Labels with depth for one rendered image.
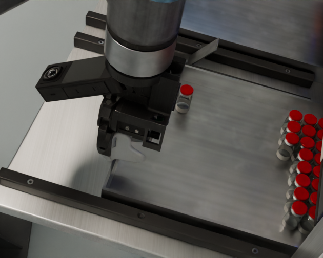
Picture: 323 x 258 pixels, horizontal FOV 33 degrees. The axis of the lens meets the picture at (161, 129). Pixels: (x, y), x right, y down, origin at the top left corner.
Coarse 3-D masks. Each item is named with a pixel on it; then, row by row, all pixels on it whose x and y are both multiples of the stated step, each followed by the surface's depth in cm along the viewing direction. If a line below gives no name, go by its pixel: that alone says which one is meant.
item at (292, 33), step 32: (192, 0) 101; (224, 0) 102; (256, 0) 104; (288, 0) 105; (320, 0) 106; (192, 32) 92; (224, 32) 97; (256, 32) 98; (288, 32) 99; (320, 32) 100; (288, 64) 91; (320, 64) 95
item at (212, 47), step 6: (216, 42) 87; (204, 48) 90; (210, 48) 88; (216, 48) 86; (174, 54) 92; (180, 54) 92; (192, 54) 92; (198, 54) 90; (204, 54) 88; (186, 60) 92; (192, 60) 90; (198, 60) 89
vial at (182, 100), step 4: (180, 92) 82; (180, 96) 82; (184, 96) 82; (188, 96) 82; (180, 100) 83; (184, 100) 82; (188, 100) 82; (176, 104) 84; (180, 104) 83; (184, 104) 83; (188, 104) 83; (176, 108) 85; (180, 108) 84; (184, 108) 84; (188, 108) 84; (180, 112) 85; (184, 112) 85
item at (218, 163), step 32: (192, 96) 87; (224, 96) 88; (256, 96) 87; (288, 96) 86; (192, 128) 83; (224, 128) 84; (256, 128) 85; (160, 160) 79; (192, 160) 80; (224, 160) 80; (256, 160) 81; (288, 160) 82; (128, 192) 75; (160, 192) 76; (192, 192) 76; (224, 192) 77; (256, 192) 78; (192, 224) 72; (224, 224) 70; (256, 224) 75
